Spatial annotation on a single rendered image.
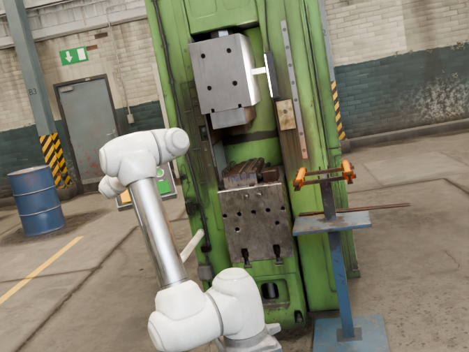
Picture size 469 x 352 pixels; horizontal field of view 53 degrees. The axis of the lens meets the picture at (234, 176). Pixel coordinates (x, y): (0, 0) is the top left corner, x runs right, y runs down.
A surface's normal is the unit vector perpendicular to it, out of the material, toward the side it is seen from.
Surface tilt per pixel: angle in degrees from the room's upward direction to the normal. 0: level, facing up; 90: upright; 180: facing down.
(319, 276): 90
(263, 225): 90
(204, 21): 90
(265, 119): 90
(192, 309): 64
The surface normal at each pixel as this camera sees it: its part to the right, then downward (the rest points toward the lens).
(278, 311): -0.18, 0.21
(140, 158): 0.38, -0.18
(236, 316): 0.39, 0.09
